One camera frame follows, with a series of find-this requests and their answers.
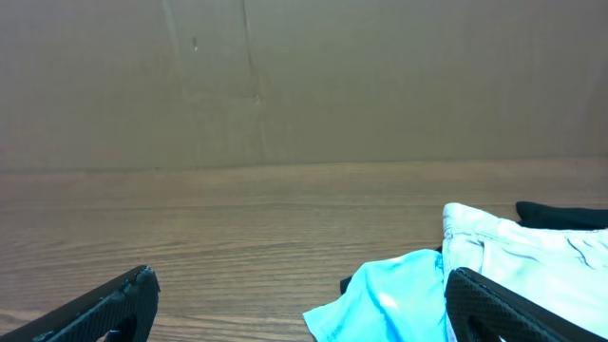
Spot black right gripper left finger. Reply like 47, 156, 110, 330
1, 265, 161, 342

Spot light blue denim jeans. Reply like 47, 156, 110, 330
442, 202, 607, 337

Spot black garment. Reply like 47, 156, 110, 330
516, 201, 607, 231

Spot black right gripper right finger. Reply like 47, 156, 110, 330
445, 267, 607, 342

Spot light blue t-shirt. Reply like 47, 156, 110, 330
303, 250, 447, 342

